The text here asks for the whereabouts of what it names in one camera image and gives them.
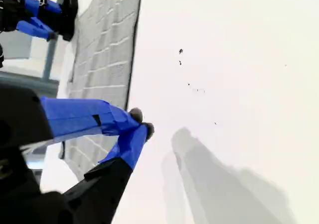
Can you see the grey white-striped towel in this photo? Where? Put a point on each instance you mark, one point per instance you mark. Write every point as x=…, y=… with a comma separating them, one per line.
x=107, y=47

